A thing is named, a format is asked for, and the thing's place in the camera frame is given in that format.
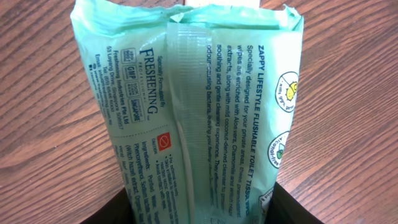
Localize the green wet wipes pack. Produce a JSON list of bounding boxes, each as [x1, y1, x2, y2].
[[70, 1, 304, 223]]

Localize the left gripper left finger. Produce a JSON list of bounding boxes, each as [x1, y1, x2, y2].
[[81, 189, 135, 224]]

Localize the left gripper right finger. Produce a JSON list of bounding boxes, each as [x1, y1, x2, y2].
[[264, 182, 323, 224]]

